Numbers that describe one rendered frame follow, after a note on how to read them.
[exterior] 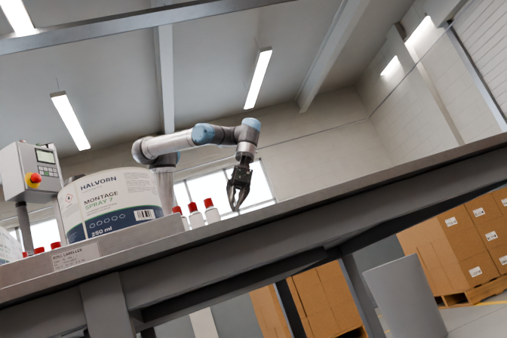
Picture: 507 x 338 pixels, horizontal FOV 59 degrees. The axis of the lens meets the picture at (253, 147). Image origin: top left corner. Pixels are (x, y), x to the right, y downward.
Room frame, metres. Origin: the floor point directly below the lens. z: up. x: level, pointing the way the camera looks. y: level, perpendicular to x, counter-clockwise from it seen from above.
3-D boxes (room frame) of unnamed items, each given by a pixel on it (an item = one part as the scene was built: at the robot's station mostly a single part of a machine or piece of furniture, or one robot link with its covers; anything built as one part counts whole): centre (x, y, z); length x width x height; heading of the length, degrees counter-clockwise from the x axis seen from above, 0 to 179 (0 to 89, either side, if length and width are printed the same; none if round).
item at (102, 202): (0.91, 0.33, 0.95); 0.20 x 0.20 x 0.14
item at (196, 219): (1.54, 0.28, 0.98); 0.05 x 0.05 x 0.20
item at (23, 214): (1.47, 0.84, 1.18); 0.04 x 0.04 x 0.21
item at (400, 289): (3.77, -0.69, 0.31); 0.46 x 0.46 x 0.62
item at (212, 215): (1.56, 0.22, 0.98); 0.05 x 0.05 x 0.20
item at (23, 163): (1.47, 0.78, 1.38); 0.17 x 0.10 x 0.19; 162
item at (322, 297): (5.36, 0.13, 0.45); 1.20 x 0.83 x 0.89; 18
